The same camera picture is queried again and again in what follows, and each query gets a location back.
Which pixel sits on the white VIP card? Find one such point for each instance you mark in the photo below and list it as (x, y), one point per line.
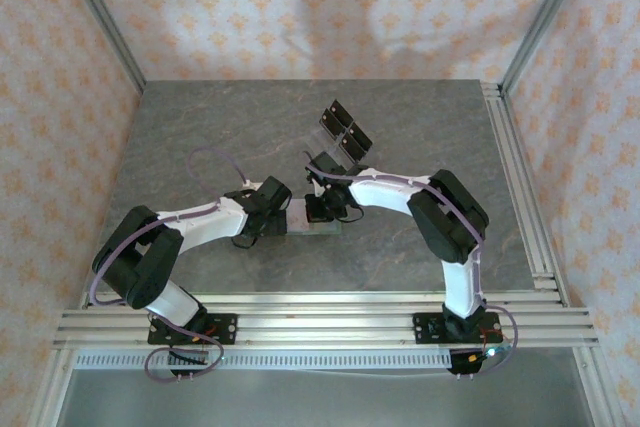
(299, 214)

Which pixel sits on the green card holder wallet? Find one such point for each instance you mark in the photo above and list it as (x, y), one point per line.
(320, 229)

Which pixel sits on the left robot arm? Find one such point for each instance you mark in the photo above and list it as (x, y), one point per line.
(210, 222)

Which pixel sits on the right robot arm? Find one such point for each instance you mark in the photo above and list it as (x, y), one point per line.
(385, 192)

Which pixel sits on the black gold-lined card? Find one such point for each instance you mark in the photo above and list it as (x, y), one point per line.
(352, 149)
(332, 125)
(360, 135)

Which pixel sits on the aluminium mounting rails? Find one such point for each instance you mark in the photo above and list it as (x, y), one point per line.
(325, 322)

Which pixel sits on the grey metal sheet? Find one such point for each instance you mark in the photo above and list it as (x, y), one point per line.
(320, 402)

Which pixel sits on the patterned backdrop cloth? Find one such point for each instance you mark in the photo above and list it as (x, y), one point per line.
(320, 7)

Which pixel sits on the aluminium side rails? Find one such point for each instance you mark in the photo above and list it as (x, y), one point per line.
(520, 187)

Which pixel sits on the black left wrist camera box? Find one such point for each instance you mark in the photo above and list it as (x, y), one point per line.
(274, 193)

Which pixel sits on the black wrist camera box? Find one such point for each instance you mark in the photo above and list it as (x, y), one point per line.
(274, 193)
(325, 165)

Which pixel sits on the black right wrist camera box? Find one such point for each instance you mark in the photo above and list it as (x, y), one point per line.
(325, 165)

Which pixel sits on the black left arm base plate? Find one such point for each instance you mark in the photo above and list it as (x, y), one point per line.
(225, 329)

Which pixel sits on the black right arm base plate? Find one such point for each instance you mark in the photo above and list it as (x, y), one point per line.
(425, 329)

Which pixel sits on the aluminium frame post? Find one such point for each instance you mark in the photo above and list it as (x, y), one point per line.
(100, 12)
(545, 12)

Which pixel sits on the aluminium frame leg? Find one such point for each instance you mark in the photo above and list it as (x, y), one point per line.
(50, 392)
(597, 392)

